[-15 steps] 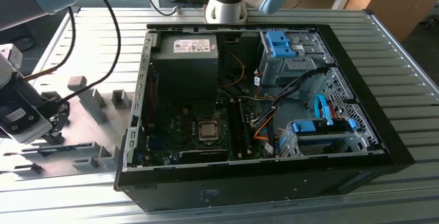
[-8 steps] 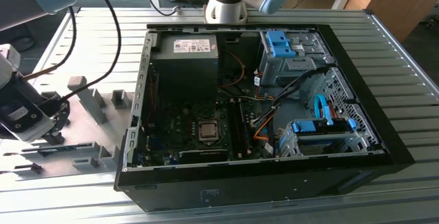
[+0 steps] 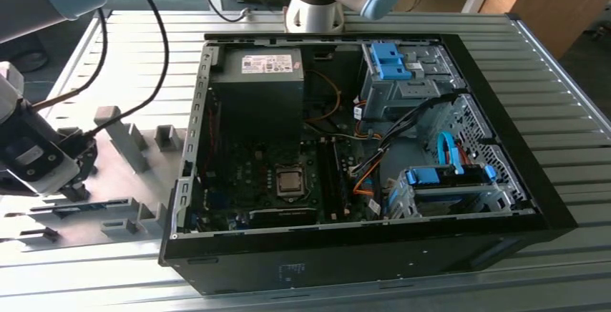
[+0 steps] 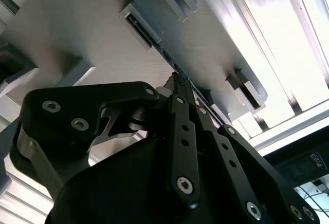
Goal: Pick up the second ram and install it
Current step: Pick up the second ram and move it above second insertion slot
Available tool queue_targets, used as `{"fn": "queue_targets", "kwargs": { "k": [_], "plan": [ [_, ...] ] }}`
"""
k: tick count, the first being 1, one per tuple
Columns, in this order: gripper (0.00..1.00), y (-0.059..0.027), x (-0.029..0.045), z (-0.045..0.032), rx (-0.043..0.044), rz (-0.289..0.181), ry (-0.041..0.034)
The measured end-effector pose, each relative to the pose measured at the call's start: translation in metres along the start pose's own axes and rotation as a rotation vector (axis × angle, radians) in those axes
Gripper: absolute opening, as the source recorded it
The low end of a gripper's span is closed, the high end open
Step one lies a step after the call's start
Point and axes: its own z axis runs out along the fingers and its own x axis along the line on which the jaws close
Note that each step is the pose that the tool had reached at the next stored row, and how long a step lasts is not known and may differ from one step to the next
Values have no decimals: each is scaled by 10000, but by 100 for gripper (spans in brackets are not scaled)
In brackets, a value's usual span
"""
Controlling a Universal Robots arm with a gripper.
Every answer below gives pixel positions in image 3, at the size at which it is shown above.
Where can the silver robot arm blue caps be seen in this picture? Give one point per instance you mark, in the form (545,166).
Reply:
(314,11)

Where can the black RAM slot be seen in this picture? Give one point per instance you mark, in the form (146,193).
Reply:
(333,183)
(324,183)
(329,183)

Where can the grey parts rack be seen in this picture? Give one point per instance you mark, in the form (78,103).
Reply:
(118,183)

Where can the green motherboard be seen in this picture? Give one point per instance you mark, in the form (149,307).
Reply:
(248,186)

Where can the grey power supply unit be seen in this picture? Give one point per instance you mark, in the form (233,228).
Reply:
(257,76)

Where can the silver CPU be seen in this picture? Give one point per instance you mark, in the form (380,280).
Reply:
(290,182)

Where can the black graphics card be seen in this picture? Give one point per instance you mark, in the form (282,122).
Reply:
(281,217)

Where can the black PC case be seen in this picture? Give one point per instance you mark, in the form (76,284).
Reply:
(333,265)

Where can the silver disk bay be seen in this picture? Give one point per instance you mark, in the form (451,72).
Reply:
(405,204)

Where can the hard disk in blue carrier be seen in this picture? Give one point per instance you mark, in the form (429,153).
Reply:
(421,176)

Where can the grey metal drive cage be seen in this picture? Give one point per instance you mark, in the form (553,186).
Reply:
(415,92)

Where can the perforated metal cage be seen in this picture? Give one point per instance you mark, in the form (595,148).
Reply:
(477,136)

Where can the wooden cabinet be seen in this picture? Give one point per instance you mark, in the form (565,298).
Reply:
(563,4)

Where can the black chair base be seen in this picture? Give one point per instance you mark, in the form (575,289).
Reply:
(599,29)

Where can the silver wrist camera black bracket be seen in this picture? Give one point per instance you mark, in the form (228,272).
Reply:
(52,179)

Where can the blue plastic drive bracket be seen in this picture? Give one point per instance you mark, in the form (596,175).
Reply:
(387,54)
(396,72)

